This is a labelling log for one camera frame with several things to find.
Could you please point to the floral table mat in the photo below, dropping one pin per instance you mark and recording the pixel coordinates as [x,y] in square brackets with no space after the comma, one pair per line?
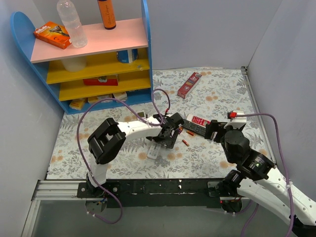
[218,92]

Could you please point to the clear plastic bottle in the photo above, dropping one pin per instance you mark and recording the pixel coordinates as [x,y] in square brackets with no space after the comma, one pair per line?
[70,18]

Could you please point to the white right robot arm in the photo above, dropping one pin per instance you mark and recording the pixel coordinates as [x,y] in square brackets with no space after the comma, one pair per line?
[256,177]

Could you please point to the orange cologne bottle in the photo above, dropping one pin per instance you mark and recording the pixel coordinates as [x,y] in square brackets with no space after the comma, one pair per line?
[107,14]

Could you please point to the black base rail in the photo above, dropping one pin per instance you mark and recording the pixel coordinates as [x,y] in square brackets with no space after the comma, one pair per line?
[207,192]

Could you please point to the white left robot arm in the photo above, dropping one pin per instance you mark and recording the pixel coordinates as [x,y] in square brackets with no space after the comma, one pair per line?
[107,140]

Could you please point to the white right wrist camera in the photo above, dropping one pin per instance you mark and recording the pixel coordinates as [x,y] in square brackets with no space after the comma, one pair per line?
[237,119]

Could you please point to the white cup on shelf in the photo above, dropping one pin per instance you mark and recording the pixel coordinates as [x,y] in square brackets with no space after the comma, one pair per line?
[74,64]

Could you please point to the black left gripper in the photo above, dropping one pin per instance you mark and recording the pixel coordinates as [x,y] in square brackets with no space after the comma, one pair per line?
[167,136]

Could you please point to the blue shelf unit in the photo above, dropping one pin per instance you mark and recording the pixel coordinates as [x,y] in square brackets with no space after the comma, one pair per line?
[113,61]

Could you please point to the red box on shelf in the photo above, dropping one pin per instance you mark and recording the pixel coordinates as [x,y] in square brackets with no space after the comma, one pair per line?
[111,80]

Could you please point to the orange razor box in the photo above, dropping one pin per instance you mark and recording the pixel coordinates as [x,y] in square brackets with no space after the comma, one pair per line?
[54,34]

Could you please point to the red toothpaste box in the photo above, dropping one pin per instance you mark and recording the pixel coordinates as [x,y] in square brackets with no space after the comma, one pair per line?
[189,85]

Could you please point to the blue white can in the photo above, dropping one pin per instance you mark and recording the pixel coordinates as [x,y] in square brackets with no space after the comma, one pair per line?
[127,56]

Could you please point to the black remote control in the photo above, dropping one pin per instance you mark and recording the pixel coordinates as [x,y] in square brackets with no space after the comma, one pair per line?
[195,128]

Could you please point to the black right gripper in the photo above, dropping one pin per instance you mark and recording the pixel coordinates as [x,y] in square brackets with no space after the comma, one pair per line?
[213,130]

